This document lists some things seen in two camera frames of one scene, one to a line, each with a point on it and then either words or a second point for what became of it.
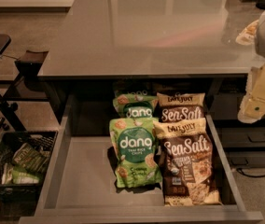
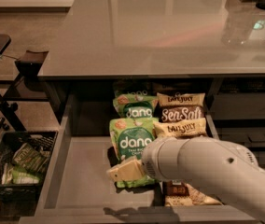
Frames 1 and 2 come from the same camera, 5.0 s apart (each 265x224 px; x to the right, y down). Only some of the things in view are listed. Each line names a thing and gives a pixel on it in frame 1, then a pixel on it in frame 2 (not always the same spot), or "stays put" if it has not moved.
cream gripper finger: [263, 89] to [130, 169]
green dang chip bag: [134, 145] stays put
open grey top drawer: [79, 186] stays put
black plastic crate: [16, 168] stays put
